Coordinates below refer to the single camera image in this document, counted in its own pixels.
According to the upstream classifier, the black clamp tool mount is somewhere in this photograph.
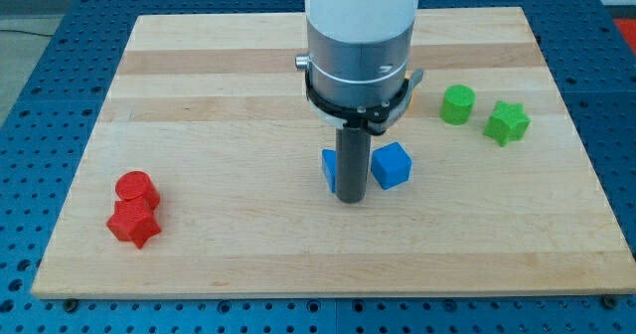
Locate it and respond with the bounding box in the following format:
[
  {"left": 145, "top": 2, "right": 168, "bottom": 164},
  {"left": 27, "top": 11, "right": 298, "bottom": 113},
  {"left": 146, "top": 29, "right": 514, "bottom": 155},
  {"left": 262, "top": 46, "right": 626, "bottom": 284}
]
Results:
[{"left": 305, "top": 69, "right": 424, "bottom": 136}]

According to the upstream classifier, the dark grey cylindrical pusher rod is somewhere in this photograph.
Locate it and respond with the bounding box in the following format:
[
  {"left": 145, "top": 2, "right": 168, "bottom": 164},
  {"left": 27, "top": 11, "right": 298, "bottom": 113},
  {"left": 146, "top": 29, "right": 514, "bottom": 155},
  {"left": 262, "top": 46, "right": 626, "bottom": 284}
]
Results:
[{"left": 335, "top": 127, "right": 371, "bottom": 204}]

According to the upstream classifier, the blue triangle block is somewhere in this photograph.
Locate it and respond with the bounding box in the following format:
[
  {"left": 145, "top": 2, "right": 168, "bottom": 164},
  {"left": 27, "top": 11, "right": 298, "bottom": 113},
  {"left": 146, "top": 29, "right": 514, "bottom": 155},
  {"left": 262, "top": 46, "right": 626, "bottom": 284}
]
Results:
[{"left": 321, "top": 149, "right": 336, "bottom": 193}]

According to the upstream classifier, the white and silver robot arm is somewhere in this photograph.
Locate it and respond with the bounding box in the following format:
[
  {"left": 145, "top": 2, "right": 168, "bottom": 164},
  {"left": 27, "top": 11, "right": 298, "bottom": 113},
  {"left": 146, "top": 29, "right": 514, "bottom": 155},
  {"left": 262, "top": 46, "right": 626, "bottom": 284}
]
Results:
[{"left": 295, "top": 0, "right": 423, "bottom": 203}]

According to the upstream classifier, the blue cube block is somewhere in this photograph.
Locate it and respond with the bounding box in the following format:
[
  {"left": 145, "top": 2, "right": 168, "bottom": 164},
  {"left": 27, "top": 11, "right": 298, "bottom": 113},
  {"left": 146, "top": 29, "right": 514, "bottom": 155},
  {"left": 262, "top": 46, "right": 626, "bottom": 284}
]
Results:
[{"left": 371, "top": 142, "right": 412, "bottom": 190}]

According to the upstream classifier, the green cylinder block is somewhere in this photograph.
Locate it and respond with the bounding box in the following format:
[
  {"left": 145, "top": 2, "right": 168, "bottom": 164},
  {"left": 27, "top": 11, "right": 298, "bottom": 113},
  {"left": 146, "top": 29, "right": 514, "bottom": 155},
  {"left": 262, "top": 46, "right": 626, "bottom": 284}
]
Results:
[{"left": 440, "top": 84, "right": 476, "bottom": 125}]

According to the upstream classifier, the green star block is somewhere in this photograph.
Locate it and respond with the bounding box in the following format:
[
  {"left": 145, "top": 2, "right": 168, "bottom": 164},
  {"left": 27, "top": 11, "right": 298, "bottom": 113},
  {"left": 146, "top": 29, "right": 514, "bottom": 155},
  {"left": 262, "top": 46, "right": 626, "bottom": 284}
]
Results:
[{"left": 483, "top": 100, "right": 531, "bottom": 147}]

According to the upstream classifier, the wooden board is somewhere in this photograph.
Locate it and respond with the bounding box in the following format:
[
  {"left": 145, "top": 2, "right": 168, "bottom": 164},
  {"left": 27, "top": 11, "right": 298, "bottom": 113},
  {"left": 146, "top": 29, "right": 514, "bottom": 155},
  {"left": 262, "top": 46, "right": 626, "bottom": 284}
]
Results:
[{"left": 32, "top": 7, "right": 635, "bottom": 299}]

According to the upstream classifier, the red cylinder block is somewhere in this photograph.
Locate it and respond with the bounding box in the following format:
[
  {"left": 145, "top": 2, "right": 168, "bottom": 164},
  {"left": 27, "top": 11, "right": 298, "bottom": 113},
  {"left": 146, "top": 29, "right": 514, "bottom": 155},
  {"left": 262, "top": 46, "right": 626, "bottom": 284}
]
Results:
[{"left": 114, "top": 171, "right": 161, "bottom": 210}]

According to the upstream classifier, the red star block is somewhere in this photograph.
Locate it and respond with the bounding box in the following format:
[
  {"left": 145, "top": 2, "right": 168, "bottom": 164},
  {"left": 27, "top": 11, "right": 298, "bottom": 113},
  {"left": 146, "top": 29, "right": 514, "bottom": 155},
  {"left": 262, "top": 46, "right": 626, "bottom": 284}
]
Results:
[{"left": 106, "top": 198, "right": 161, "bottom": 250}]

